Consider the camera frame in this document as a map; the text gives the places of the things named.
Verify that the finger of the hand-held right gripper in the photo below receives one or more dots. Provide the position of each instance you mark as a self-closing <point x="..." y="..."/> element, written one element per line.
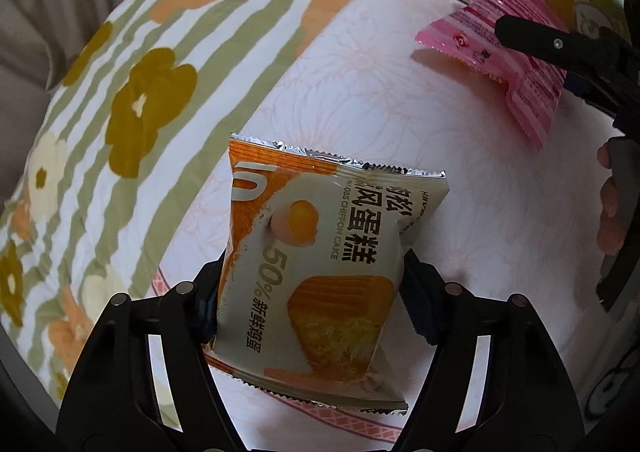
<point x="590" y="92"/>
<point x="545" y="44"/>

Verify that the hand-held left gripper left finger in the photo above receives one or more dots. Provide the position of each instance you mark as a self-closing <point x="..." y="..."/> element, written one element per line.
<point x="210" y="312"/>

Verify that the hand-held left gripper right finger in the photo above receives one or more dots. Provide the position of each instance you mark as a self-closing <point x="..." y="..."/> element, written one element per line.
<point x="418" y="304"/>

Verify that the pink snack packet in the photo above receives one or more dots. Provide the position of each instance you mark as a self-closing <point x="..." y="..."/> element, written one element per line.
<point x="490" y="17"/>

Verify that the orange beige cake packet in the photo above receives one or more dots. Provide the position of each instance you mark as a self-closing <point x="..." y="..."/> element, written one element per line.
<point x="320" y="257"/>

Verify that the person's right hand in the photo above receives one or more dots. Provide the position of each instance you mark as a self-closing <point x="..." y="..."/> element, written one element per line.
<point x="611" y="227"/>

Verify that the round table with pink pattern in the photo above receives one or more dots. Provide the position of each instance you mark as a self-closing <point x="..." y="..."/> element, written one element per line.
<point x="450" y="157"/>

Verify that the black and white printed cloth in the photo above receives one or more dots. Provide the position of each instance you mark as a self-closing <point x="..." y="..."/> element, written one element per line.
<point x="612" y="387"/>

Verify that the green striped floral blanket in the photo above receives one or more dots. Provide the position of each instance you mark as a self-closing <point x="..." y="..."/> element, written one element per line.
<point x="150" y="107"/>

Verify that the grey-brown curtain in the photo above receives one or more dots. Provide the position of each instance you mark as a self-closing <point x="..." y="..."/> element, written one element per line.
<point x="45" y="22"/>

